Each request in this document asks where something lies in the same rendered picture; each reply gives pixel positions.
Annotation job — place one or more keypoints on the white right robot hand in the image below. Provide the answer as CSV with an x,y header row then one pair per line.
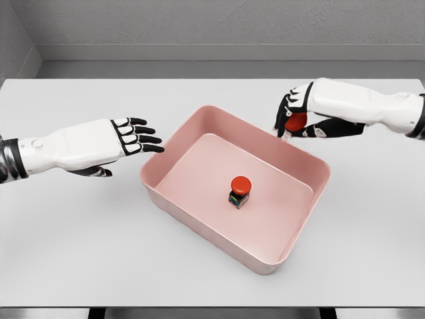
x,y
332,99

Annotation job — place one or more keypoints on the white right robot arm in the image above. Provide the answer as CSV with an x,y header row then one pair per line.
x,y
400,111

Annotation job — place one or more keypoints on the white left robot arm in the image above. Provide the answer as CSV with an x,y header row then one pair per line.
x,y
30,156

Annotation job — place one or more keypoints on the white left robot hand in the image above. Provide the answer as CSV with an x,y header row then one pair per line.
x,y
93,145

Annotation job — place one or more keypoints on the pink rectangular basket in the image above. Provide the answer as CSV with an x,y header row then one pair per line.
x,y
232,186

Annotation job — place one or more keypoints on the red button industrial switch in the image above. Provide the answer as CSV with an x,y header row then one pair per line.
x,y
296,121
239,191

